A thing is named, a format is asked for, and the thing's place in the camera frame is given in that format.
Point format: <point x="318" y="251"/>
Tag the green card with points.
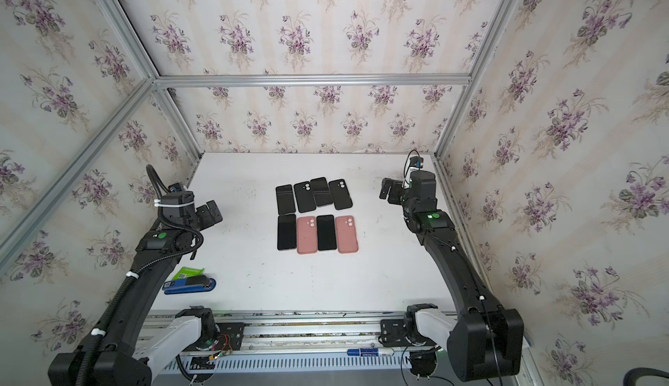
<point x="186" y="272"/>

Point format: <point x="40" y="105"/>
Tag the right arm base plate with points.
<point x="395" y="334"/>

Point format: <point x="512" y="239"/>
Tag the blue marker pen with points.
<point x="370" y="352"/>

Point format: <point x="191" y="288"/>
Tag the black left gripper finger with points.
<point x="214" y="215"/>
<point x="203" y="213"/>

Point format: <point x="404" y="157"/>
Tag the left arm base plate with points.
<point x="227" y="337"/>

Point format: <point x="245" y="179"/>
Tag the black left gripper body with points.
<point x="203" y="218"/>

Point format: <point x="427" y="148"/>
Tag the black phone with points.
<point x="286" y="232"/>
<point x="322" y="195"/>
<point x="285" y="200"/>

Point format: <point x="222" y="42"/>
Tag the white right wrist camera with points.
<point x="415" y="162"/>

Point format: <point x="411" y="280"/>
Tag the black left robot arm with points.
<point x="107" y="355"/>

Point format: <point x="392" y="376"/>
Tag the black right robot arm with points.
<point x="486" y="339"/>

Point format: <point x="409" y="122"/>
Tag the pink phone case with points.
<point x="346" y="235"/>
<point x="307" y="237"/>

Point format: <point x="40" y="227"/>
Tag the blue stapler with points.
<point x="190" y="285"/>

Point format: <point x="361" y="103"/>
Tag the black phone case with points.
<point x="304" y="197"/>
<point x="340" y="194"/>

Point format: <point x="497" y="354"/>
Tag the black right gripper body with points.
<point x="396" y="192"/>

